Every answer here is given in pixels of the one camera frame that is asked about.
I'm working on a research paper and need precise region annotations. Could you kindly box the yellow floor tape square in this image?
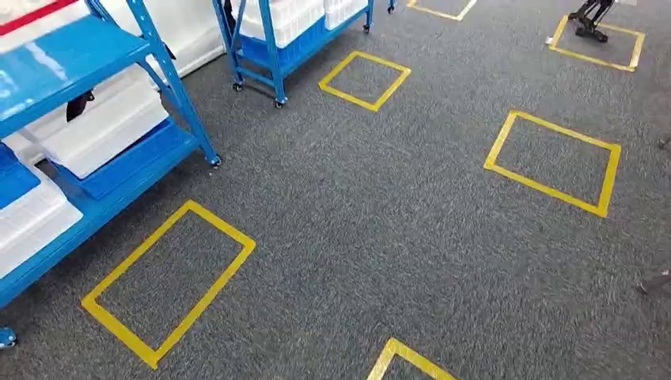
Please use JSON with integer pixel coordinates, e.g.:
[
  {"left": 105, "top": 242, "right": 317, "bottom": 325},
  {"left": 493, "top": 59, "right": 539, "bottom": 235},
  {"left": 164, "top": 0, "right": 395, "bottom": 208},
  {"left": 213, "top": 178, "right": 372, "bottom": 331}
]
[{"left": 81, "top": 199, "right": 257, "bottom": 371}]

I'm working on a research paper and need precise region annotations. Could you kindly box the blue steel shelf rack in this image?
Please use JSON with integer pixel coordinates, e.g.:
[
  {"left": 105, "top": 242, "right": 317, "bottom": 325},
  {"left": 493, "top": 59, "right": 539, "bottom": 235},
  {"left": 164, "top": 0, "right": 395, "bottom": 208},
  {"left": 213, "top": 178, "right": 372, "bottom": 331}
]
[
  {"left": 212, "top": 0, "right": 376, "bottom": 109},
  {"left": 0, "top": 0, "right": 222, "bottom": 350}
]

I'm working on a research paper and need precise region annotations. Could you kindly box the blue plastic bin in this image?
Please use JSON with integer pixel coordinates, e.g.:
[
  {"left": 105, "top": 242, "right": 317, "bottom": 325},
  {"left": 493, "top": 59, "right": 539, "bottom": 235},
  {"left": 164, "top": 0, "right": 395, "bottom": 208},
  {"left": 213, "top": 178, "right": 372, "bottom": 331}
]
[
  {"left": 0, "top": 144, "right": 42, "bottom": 211},
  {"left": 238, "top": 15, "right": 342, "bottom": 74},
  {"left": 52, "top": 119, "right": 200, "bottom": 201}
]

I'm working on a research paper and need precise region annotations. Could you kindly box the black legged stand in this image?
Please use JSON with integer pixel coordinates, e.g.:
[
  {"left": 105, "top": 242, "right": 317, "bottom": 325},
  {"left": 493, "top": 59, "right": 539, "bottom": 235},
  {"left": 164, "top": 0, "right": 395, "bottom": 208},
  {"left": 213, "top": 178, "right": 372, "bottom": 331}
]
[{"left": 567, "top": 0, "right": 616, "bottom": 44}]

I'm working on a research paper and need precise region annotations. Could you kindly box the red barrier belt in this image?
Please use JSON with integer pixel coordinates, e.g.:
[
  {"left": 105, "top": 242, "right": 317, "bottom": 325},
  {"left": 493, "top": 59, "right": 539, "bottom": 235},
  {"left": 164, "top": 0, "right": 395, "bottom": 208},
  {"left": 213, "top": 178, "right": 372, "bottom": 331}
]
[{"left": 0, "top": 0, "right": 78, "bottom": 36}]

